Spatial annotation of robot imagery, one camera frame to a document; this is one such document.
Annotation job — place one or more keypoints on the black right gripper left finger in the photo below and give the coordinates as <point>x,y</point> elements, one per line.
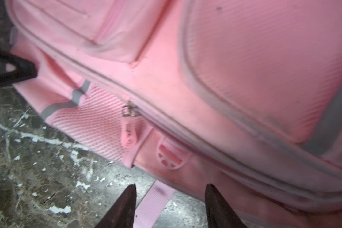
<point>122,213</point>

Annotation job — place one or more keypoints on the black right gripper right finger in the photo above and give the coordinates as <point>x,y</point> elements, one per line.
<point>219,213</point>

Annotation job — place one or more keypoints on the pink student backpack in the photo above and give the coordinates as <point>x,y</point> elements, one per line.
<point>244,95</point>

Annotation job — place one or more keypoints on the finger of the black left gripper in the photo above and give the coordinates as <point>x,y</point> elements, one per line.
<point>16,69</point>

